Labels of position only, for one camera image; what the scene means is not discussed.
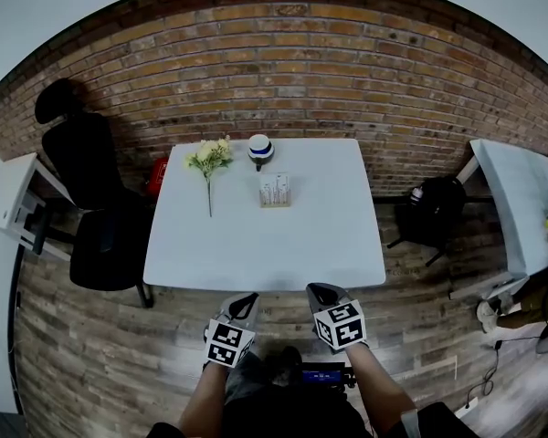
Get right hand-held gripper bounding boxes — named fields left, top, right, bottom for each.
left=305, top=283, right=369, bottom=351

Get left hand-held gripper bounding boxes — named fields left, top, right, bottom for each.
left=204, top=292, right=260, bottom=369

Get person's right forearm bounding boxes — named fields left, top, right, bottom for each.
left=345, top=345, right=416, bottom=435

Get person's left forearm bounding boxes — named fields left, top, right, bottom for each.
left=177, top=360, right=232, bottom=438

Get person's grey shorts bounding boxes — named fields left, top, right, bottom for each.
left=225, top=351, right=269, bottom=403

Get person's black shoe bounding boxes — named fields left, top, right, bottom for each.
left=264, top=346, right=303, bottom=387

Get black device with blue screen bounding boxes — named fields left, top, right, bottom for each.
left=300, top=361, right=355, bottom=390

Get person's black shirt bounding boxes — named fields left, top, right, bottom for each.
left=145, top=381, right=480, bottom=438

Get black backpack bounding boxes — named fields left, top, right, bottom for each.
left=386, top=175, right=468, bottom=267

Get red box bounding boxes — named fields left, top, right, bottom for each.
left=145, top=156, right=169, bottom=198

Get yellow artificial flower bunch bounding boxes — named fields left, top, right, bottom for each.
left=184, top=135, right=235, bottom=218

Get white blue-striped cup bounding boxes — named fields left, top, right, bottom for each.
left=248, top=133, right=274, bottom=155

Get white power strip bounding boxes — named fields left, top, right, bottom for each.
left=454, top=397, right=480, bottom=420

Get black office chair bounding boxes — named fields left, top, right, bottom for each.
left=34, top=78, right=155, bottom=309

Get white table with pale cloth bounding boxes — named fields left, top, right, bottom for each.
left=448, top=138, right=548, bottom=301

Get small white side table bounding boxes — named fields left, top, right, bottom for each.
left=0, top=137, right=72, bottom=262

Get grey arm strap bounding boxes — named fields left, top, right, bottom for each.
left=400, top=408, right=422, bottom=438

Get black floor cable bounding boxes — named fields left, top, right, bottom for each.
left=467, top=339, right=541, bottom=403

